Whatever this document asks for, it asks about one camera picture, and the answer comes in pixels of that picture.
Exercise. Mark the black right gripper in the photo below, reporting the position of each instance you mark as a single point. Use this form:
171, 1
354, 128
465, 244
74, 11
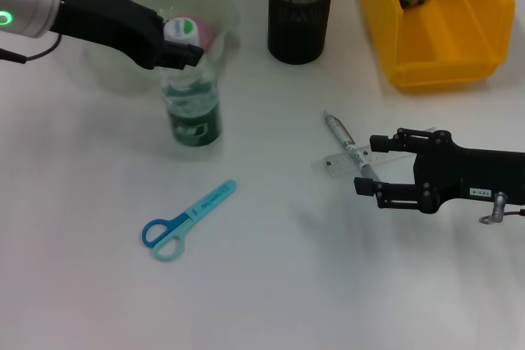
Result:
471, 174

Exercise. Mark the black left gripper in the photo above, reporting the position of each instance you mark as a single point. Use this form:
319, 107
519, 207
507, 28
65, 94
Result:
110, 22

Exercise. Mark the pink peach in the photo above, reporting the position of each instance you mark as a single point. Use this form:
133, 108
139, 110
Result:
207, 32

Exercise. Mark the clear bottle with green label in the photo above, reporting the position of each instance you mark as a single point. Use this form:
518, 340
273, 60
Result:
193, 116

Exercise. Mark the blue and teal scissors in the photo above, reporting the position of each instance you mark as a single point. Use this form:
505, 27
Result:
193, 212

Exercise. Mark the transparent plastic ruler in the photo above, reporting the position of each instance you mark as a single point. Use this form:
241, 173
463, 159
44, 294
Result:
340, 163

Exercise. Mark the silver pen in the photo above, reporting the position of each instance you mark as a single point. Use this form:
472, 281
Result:
338, 128

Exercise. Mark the translucent green fruit bowl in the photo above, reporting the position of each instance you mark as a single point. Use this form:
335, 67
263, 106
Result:
123, 75

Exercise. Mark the black mesh pen holder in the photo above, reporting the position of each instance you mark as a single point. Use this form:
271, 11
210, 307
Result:
299, 18

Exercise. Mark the yellow plastic bin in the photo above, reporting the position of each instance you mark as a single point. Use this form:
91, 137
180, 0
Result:
451, 46

